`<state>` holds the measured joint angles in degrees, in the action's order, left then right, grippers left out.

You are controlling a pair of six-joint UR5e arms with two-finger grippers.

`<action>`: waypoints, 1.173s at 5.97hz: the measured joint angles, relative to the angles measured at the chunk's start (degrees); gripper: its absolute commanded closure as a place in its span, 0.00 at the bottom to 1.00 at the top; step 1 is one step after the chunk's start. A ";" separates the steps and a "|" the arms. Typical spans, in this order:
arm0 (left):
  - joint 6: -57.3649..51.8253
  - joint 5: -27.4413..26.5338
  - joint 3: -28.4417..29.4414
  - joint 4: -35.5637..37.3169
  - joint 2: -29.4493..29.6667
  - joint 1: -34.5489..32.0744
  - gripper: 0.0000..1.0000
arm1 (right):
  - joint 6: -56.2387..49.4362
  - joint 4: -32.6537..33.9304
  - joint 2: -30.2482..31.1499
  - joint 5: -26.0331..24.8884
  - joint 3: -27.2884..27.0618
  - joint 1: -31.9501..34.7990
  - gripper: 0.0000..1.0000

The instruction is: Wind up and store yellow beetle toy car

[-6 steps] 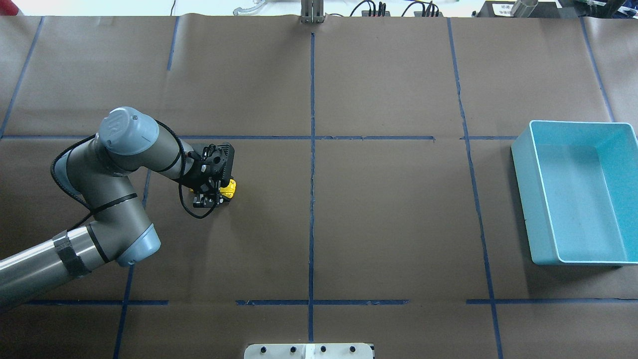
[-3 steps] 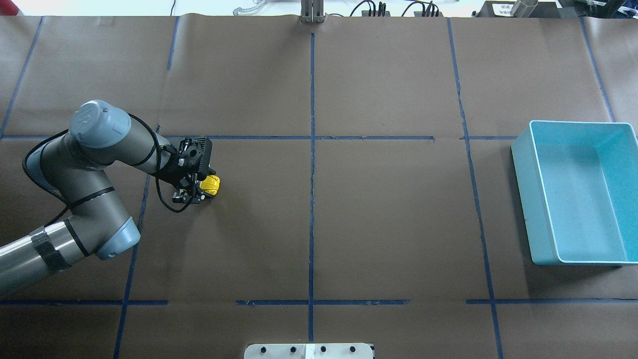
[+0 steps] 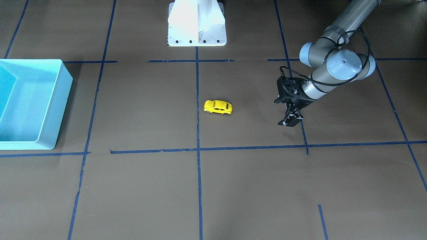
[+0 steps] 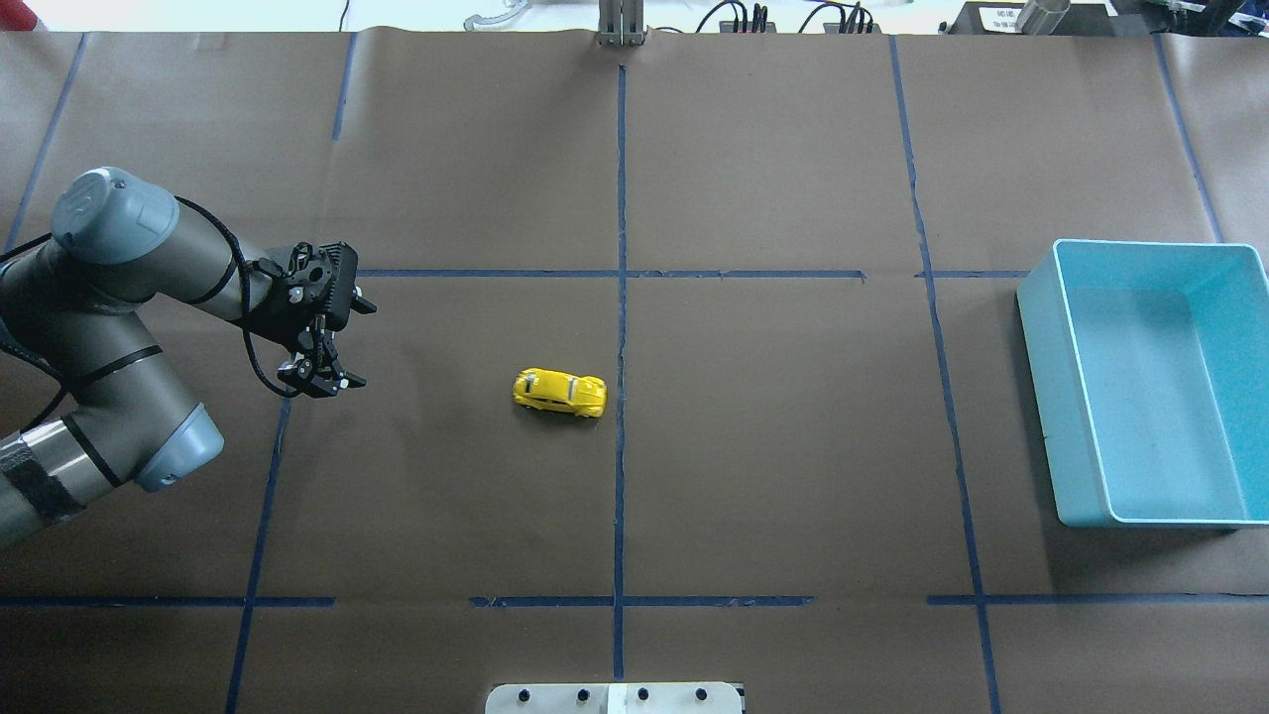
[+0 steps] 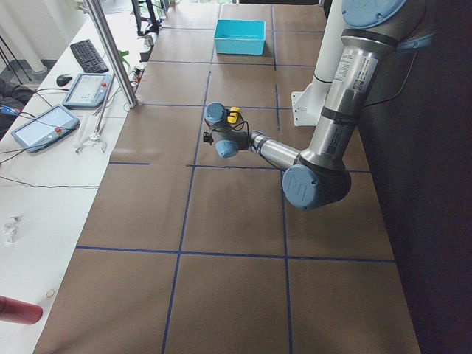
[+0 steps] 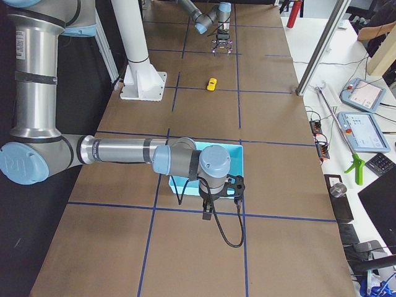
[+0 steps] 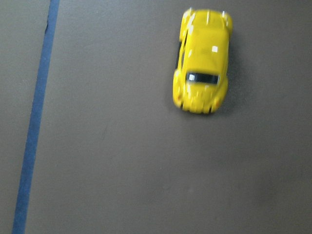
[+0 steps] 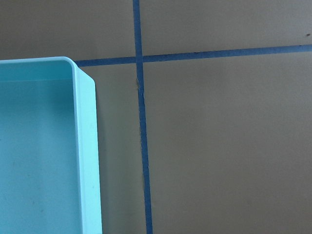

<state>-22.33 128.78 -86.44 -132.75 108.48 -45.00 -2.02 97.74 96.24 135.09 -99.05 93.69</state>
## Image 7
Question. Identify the yellow beetle toy car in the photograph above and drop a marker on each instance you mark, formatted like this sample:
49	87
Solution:
200	81

